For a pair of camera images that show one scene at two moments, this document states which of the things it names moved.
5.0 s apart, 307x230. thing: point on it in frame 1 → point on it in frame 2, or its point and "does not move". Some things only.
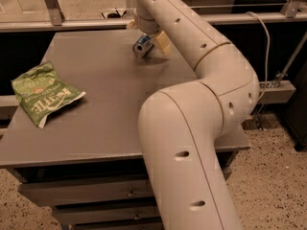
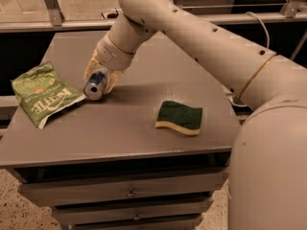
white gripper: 150,26 → 112,57
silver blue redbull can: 143,46 → 94,86
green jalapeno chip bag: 39,92 does not move
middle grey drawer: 67,216 does not move
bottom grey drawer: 139,225 does not move
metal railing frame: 295,11 does not move
